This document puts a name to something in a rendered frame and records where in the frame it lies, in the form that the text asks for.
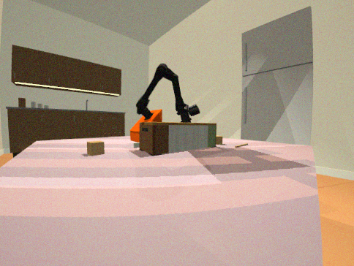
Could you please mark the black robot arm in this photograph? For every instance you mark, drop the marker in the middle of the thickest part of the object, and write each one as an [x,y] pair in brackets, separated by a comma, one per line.
[182,109]

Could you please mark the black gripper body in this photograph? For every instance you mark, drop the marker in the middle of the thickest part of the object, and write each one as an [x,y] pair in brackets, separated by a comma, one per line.
[186,120]

